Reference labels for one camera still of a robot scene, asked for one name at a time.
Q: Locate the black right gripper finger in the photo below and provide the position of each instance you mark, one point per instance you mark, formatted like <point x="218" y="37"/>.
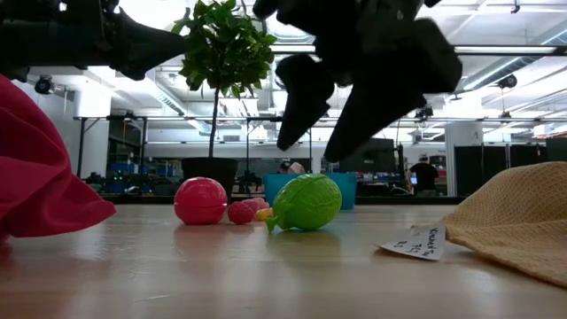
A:
<point x="394" y="84"/>
<point x="305" y="97"/>

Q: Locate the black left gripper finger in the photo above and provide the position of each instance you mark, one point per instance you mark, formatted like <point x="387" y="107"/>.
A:
<point x="142" y="46"/>

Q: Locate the light green toy lime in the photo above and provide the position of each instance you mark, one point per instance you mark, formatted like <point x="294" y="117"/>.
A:
<point x="308" y="203"/>

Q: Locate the small yellow toy banana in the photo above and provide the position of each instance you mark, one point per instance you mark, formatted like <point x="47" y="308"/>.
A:
<point x="264" y="214"/>

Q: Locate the small red toy berry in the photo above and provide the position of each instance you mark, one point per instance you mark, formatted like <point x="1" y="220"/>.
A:
<point x="240" y="213"/>

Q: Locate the red toy tomato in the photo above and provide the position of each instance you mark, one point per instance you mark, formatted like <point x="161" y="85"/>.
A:
<point x="200" y="201"/>

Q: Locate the blue plastic tupperware container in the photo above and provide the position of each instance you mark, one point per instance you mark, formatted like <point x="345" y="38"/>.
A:
<point x="347" y="190"/>

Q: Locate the person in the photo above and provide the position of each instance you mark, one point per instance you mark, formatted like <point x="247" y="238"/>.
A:
<point x="424" y="175"/>
<point x="292" y="167"/>

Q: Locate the black monitor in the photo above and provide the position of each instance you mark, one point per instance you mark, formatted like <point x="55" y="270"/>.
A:
<point x="372" y="157"/>

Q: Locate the green potted plant black pot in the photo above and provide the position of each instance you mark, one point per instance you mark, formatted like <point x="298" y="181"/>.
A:
<point x="226" y="49"/>

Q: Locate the black cabinet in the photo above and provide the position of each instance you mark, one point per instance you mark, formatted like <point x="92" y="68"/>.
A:
<point x="487" y="170"/>

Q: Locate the red cloth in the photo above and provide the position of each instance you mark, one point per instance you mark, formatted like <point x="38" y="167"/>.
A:
<point x="35" y="177"/>

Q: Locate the white paper label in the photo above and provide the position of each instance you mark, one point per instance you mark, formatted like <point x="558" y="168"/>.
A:
<point x="421" y="246"/>

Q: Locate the yellow waffle cloth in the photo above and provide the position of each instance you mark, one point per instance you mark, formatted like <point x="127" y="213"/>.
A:
<point x="518" y="212"/>

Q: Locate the black mounted camera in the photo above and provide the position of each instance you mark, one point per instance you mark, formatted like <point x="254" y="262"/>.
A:
<point x="43" y="85"/>
<point x="508" y="81"/>

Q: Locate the black metal rack frame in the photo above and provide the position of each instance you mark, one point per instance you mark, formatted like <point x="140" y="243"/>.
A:
<point x="144" y="133"/>

